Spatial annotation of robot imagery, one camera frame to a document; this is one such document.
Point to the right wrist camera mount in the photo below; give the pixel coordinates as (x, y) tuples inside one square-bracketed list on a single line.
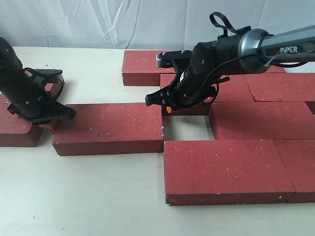
[(179, 60)]

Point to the back row left brick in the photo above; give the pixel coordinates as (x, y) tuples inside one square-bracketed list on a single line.
[(140, 68)]

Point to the back row right brick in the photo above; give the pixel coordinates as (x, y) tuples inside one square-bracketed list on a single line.
[(275, 69)]

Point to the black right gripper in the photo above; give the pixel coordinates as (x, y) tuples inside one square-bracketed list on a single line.
[(185, 91)]

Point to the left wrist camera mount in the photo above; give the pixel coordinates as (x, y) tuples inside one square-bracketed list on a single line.
[(42, 77)]

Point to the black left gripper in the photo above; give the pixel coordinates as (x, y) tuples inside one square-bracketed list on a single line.
[(32, 103)]

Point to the third row red brick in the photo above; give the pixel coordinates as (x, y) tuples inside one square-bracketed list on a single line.
[(262, 121)]

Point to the pale blue backdrop cloth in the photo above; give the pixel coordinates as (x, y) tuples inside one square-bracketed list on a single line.
[(141, 24)]

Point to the front row right brick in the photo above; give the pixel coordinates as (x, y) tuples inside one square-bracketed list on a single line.
[(298, 157)]

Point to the front row large brick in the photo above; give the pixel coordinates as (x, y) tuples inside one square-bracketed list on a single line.
[(225, 172)]

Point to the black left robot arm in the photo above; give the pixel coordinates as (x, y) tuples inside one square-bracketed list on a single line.
[(9, 59)]

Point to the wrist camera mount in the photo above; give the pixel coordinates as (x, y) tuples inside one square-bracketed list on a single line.
[(179, 60), (42, 77)]

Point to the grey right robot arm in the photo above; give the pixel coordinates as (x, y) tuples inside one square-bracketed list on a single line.
[(199, 72)]

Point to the second row right brick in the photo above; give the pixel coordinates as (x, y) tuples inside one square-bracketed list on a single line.
[(282, 87)]

